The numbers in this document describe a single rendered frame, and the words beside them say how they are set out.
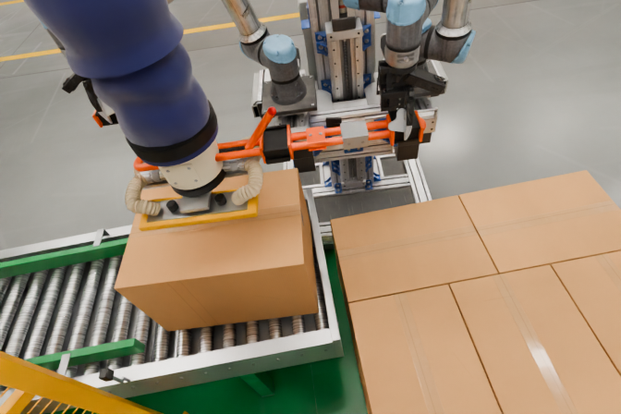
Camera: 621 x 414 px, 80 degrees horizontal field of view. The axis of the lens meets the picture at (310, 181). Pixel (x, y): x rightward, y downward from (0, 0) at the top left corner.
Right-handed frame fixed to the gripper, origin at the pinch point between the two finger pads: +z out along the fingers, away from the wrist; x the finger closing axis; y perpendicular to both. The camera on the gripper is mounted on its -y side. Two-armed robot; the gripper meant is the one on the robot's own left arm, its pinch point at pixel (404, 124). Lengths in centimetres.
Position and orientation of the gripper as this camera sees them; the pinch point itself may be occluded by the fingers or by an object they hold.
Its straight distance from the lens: 105.0
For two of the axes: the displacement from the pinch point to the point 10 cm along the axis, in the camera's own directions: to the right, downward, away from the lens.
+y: -9.9, 1.1, 0.6
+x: 0.5, 7.7, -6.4
